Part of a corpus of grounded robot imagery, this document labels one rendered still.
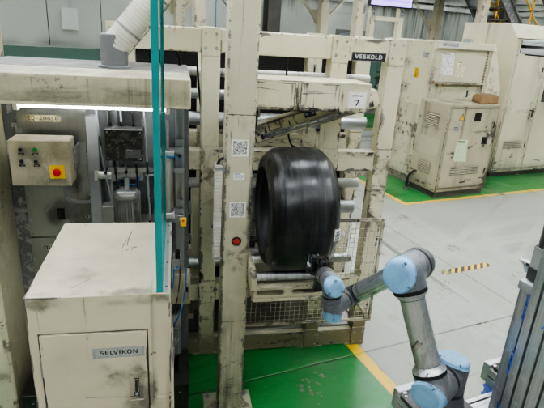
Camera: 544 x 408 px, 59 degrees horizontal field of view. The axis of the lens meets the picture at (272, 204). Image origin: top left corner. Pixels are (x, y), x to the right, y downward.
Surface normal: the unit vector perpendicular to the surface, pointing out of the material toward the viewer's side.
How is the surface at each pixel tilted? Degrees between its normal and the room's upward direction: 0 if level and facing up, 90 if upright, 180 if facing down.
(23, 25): 90
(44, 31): 90
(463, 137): 90
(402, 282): 83
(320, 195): 59
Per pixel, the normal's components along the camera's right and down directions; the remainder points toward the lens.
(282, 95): 0.18, 0.35
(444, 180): 0.40, 0.33
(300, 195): 0.19, -0.19
